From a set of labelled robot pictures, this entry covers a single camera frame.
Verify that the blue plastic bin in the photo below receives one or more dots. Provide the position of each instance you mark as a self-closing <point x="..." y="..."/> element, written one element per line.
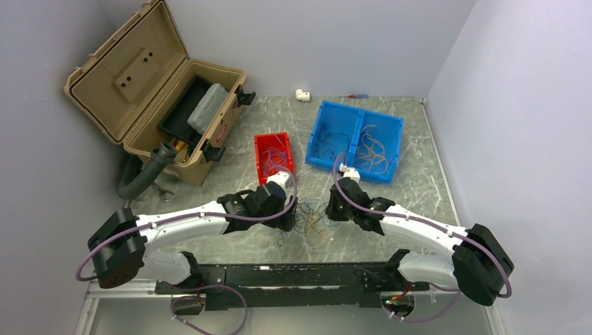
<point x="370" y="140"/>

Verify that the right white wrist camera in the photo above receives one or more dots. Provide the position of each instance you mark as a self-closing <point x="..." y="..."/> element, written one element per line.
<point x="348" y="172"/>

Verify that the white pipe elbow fitting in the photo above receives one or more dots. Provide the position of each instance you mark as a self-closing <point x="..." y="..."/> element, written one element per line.
<point x="303" y="96"/>

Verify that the silver wrench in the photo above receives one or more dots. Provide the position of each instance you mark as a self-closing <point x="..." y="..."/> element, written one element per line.
<point x="163" y="194"/>

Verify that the red plastic bin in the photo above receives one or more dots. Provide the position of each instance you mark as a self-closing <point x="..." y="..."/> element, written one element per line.
<point x="272" y="150"/>

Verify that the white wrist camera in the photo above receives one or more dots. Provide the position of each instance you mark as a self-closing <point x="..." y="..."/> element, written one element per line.
<point x="348" y="172"/>
<point x="281" y="178"/>

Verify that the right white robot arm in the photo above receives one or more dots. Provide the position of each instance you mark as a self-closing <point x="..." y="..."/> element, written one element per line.
<point x="468" y="259"/>

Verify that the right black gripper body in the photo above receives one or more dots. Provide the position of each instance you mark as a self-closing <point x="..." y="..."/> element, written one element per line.
<point x="339" y="212"/>

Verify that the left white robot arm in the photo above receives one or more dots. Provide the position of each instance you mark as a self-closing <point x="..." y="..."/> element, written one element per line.
<point x="129" y="246"/>

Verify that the aluminium frame rail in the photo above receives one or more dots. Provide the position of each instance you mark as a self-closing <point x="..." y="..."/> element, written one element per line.
<point x="136" y="289"/>

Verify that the grey plastic case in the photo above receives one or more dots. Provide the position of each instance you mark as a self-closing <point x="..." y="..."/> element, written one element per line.
<point x="204" y="112"/>

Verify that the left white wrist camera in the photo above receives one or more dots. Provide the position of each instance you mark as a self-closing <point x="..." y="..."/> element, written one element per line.
<point x="281" y="178"/>

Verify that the tan plastic toolbox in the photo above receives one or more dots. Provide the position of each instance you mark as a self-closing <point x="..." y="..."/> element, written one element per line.
<point x="129" y="84"/>

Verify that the black toolbox tray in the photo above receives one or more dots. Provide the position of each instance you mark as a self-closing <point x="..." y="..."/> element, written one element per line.
<point x="175" y="122"/>

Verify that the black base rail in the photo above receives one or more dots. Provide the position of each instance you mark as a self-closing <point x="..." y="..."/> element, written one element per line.
<point x="312" y="284"/>

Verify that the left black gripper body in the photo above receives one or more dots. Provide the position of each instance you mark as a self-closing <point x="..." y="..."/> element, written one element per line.
<point x="284" y="223"/>

